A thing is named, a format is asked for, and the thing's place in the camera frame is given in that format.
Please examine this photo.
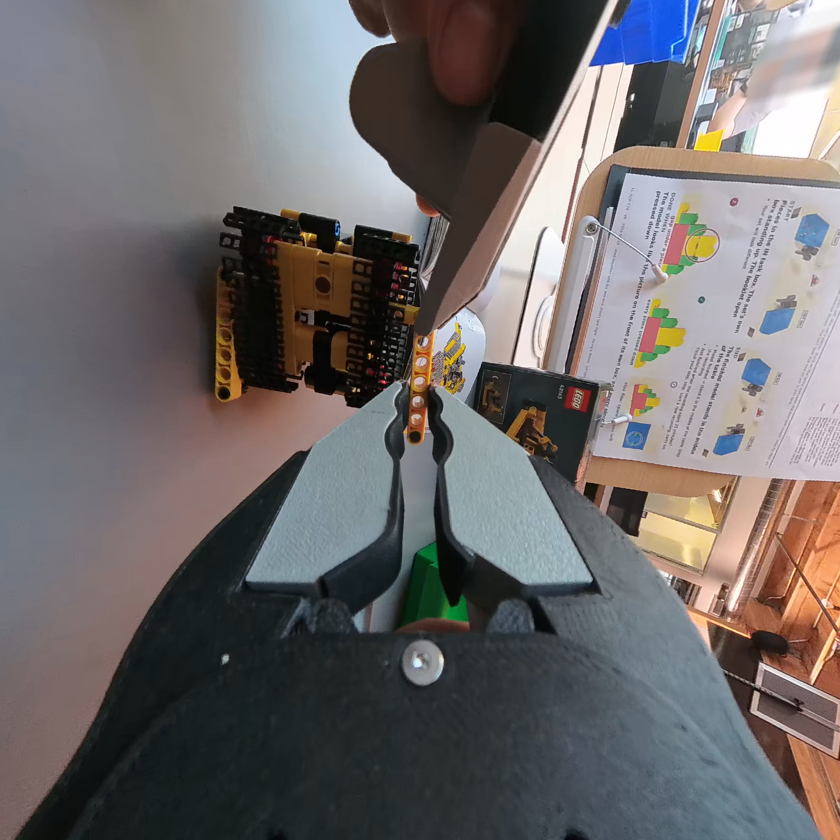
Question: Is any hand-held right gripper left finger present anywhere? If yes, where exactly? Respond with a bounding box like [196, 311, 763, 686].
[244, 381, 408, 616]

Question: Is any dark lego set box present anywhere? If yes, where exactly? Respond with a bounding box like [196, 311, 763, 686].
[474, 361, 613, 488]

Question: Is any yellow lego beam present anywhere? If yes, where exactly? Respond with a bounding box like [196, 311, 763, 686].
[405, 331, 435, 446]

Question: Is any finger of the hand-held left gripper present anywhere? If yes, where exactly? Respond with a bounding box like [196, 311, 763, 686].
[415, 123, 546, 337]
[350, 39, 493, 221]

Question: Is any wooden board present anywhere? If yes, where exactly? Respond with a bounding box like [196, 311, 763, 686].
[570, 146, 840, 501]

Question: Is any printed instruction sheet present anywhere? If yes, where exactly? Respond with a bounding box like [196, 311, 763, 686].
[591, 172, 840, 480]

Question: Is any blue storage bin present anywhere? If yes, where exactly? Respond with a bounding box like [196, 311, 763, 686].
[588, 0, 700, 67]

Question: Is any yellow black lego bulldozer model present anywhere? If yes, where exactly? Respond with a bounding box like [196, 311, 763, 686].
[214, 206, 422, 411]

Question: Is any green storage bin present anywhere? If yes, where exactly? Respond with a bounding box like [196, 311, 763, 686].
[400, 543, 470, 626]

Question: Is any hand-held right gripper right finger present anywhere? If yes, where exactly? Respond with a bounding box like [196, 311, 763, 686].
[427, 384, 595, 609]

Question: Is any white stand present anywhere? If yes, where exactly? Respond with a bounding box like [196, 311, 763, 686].
[512, 226, 575, 374]

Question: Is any lego instruction booklet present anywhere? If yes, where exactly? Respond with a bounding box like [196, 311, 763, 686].
[420, 213, 490, 404]

